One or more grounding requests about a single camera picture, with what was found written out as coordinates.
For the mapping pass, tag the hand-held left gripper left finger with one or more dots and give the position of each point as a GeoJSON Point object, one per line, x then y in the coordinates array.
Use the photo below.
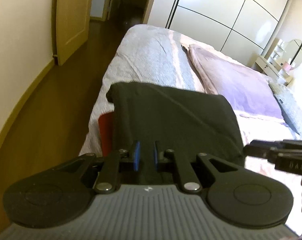
{"type": "Point", "coordinates": [137, 155]}

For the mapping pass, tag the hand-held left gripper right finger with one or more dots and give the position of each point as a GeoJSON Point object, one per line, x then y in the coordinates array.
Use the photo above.
{"type": "Point", "coordinates": [156, 155]}

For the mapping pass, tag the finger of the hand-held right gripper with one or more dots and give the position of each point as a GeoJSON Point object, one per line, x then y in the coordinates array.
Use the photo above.
{"type": "Point", "coordinates": [266, 148]}

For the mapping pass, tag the black pants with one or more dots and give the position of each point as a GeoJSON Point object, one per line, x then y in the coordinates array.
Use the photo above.
{"type": "Point", "coordinates": [176, 115]}

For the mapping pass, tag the red sweater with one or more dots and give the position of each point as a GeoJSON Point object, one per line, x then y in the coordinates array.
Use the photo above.
{"type": "Point", "coordinates": [106, 135]}

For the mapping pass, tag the grey plaid pillow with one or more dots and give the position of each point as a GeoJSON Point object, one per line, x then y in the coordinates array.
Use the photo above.
{"type": "Point", "coordinates": [288, 107]}

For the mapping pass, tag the pink fleece blanket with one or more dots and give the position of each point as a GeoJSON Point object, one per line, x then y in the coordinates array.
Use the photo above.
{"type": "Point", "coordinates": [231, 85]}

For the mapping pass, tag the cream dressing table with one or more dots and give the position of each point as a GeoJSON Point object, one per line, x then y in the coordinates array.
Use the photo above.
{"type": "Point", "coordinates": [266, 66]}

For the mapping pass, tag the pink tissue box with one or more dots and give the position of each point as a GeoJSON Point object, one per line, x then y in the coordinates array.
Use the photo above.
{"type": "Point", "coordinates": [286, 67]}

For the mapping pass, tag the oval mirror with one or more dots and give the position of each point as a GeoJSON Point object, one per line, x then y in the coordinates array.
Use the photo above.
{"type": "Point", "coordinates": [295, 53]}

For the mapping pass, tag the blue-grey herringbone blanket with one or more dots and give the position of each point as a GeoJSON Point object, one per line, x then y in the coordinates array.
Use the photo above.
{"type": "Point", "coordinates": [146, 55]}

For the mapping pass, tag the cream sliding-door wardrobe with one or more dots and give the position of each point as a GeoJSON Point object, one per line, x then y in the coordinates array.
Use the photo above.
{"type": "Point", "coordinates": [216, 12]}

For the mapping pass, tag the tan wooden door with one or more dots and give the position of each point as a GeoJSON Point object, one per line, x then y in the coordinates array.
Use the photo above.
{"type": "Point", "coordinates": [71, 17]}

